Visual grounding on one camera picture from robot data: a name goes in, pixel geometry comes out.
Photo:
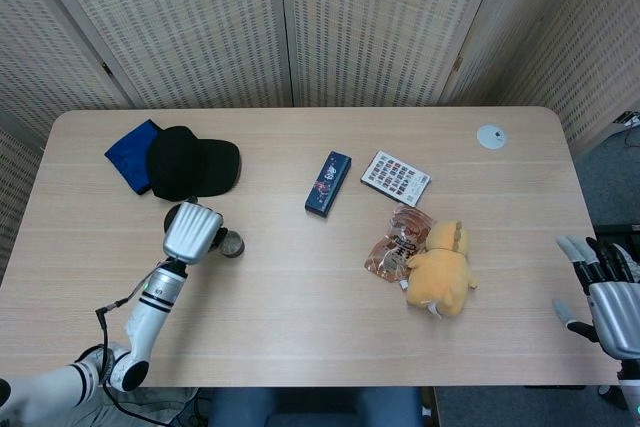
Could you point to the navy blue rectangular box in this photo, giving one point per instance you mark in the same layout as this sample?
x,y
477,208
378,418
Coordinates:
x,y
327,184

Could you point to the blue folded cloth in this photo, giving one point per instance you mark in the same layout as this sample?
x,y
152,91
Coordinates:
x,y
127,157

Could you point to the yellow plush toy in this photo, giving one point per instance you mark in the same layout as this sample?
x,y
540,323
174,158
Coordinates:
x,y
440,272

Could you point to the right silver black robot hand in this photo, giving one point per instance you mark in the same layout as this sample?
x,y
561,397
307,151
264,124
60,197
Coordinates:
x,y
615,317

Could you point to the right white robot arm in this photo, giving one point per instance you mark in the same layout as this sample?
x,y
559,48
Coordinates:
x,y
631,392

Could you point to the black floor object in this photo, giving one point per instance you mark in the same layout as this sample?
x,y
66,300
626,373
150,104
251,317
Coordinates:
x,y
620,232

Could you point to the black baseball cap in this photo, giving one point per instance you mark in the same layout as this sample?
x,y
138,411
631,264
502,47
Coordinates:
x,y
190,167

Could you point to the blue seat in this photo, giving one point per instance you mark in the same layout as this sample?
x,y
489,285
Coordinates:
x,y
315,409

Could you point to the grey fabric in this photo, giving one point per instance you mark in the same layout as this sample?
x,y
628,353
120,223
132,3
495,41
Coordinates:
x,y
150,407

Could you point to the flat box with colour swatches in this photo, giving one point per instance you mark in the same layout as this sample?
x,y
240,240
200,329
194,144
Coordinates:
x,y
395,178

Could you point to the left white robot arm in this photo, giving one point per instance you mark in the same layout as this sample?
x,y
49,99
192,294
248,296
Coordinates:
x,y
150,312

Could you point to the metal screen hinge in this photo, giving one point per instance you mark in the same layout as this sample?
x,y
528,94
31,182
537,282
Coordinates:
x,y
106,68
458,64

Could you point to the woven folding screen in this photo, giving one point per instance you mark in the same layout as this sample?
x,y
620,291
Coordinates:
x,y
200,22

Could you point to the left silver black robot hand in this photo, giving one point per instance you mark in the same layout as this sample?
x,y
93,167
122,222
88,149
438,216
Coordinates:
x,y
192,232

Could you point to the orange drink pouch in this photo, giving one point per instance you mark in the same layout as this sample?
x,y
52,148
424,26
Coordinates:
x,y
395,247

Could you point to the dark ceramic teacup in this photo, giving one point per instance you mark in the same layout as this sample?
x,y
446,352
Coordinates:
x,y
236,246

